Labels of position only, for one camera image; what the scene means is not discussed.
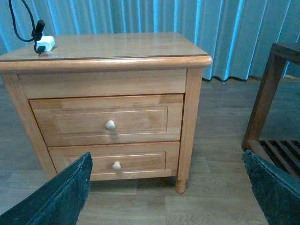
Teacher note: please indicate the light wooden nightstand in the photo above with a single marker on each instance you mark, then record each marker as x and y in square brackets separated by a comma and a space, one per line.
[108, 65]

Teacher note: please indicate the wooden drawer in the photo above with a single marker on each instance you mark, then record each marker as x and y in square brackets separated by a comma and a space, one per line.
[108, 120]
[122, 161]

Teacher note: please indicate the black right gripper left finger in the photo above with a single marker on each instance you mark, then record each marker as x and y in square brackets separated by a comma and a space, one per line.
[57, 202]

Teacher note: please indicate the pale blue pleated curtain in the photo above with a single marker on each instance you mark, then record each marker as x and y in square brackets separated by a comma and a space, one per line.
[237, 34]

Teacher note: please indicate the white charger adapter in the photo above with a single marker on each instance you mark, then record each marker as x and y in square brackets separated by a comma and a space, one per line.
[46, 43]

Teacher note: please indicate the dark wooden chair frame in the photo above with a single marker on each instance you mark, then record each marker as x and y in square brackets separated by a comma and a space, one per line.
[284, 154]

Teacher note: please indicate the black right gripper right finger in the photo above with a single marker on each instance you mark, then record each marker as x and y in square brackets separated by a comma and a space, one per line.
[277, 192]

